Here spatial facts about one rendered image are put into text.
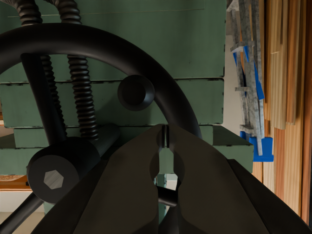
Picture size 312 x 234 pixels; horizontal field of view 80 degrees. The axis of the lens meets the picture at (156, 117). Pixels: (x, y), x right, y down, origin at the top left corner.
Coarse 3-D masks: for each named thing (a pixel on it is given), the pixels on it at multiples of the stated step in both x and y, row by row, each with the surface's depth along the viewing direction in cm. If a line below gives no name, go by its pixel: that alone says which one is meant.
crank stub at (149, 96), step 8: (128, 80) 12; (136, 80) 12; (144, 80) 12; (120, 88) 12; (128, 88) 12; (136, 88) 12; (144, 88) 12; (152, 88) 12; (120, 96) 12; (128, 96) 12; (136, 96) 12; (144, 96) 12; (152, 96) 12; (128, 104) 12; (136, 104) 12; (144, 104) 12
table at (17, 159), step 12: (216, 132) 48; (228, 132) 47; (0, 144) 41; (12, 144) 41; (216, 144) 37; (228, 144) 37; (240, 144) 37; (252, 144) 37; (0, 156) 39; (12, 156) 39; (24, 156) 39; (108, 156) 32; (168, 156) 38; (228, 156) 37; (240, 156) 37; (252, 156) 37; (0, 168) 39; (12, 168) 39; (24, 168) 39; (168, 168) 38; (252, 168) 37
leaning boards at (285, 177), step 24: (288, 0) 128; (264, 24) 166; (288, 24) 130; (264, 48) 168; (288, 48) 131; (264, 72) 171; (288, 72) 133; (264, 96) 173; (288, 96) 134; (264, 120) 176; (288, 120) 136; (288, 144) 152; (264, 168) 202; (288, 168) 154; (288, 192) 157
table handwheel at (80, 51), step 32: (32, 32) 17; (64, 32) 17; (96, 32) 17; (0, 64) 18; (32, 64) 18; (128, 64) 17; (160, 96) 17; (192, 128) 18; (32, 160) 17; (64, 160) 17; (96, 160) 20; (32, 192) 20; (64, 192) 18; (160, 192) 19; (0, 224) 21; (160, 224) 20
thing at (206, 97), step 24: (0, 96) 37; (24, 96) 37; (72, 96) 36; (96, 96) 36; (192, 96) 36; (216, 96) 36; (24, 120) 37; (72, 120) 37; (120, 120) 37; (144, 120) 37; (216, 120) 36
